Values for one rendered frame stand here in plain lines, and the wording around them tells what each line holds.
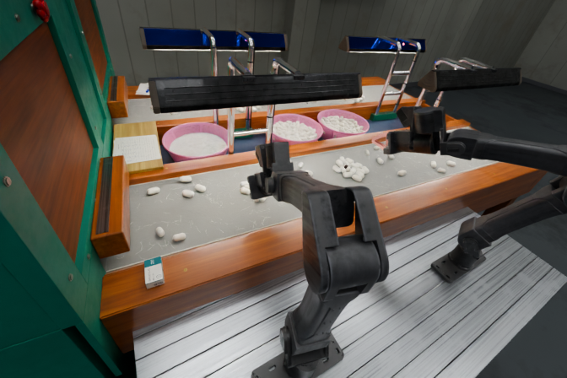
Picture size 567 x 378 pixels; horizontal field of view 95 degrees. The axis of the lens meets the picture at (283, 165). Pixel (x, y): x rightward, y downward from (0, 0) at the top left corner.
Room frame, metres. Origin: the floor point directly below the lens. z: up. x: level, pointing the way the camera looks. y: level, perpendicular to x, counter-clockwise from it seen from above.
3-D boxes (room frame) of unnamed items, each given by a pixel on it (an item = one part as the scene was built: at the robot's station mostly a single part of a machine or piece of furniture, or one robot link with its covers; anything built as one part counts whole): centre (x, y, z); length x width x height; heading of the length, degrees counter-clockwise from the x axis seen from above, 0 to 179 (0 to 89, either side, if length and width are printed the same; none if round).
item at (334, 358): (0.21, -0.10, 0.71); 0.20 x 0.07 x 0.08; 124
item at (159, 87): (0.72, 0.07, 1.08); 0.62 x 0.08 x 0.07; 120
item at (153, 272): (0.31, 0.25, 0.77); 0.06 x 0.04 x 0.02; 30
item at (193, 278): (0.71, -0.44, 0.67); 1.81 x 0.12 x 0.19; 120
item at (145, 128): (0.77, 0.54, 0.77); 0.33 x 0.15 x 0.01; 30
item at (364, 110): (1.33, -0.09, 0.71); 1.81 x 0.06 x 0.11; 120
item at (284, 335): (0.21, -0.09, 0.77); 0.09 x 0.06 x 0.06; 109
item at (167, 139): (0.88, 0.35, 0.72); 0.27 x 0.27 x 0.10
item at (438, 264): (0.54, -0.59, 0.71); 0.20 x 0.07 x 0.08; 124
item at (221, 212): (0.89, -0.34, 0.73); 1.81 x 0.30 x 0.02; 120
